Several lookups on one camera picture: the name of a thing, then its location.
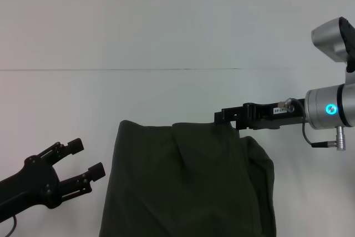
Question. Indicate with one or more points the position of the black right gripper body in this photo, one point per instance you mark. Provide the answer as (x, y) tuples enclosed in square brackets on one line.
[(269, 115)]

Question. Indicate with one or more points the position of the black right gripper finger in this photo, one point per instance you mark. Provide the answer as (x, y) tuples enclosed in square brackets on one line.
[(228, 115)]

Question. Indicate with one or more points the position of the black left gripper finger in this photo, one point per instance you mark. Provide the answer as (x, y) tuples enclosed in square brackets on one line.
[(63, 148), (83, 178)]

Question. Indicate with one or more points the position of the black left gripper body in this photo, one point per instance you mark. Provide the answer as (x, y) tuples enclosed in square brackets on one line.
[(30, 184)]

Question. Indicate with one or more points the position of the dark green shirt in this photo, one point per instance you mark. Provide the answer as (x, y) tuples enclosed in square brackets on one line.
[(188, 187)]

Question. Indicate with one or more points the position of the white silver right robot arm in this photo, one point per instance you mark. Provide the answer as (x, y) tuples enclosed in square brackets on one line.
[(330, 106)]

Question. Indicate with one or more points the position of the small translucent right gripper plug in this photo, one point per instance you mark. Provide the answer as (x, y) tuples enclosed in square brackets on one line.
[(287, 104)]

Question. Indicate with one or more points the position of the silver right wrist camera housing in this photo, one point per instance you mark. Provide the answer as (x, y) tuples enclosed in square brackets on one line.
[(330, 40)]

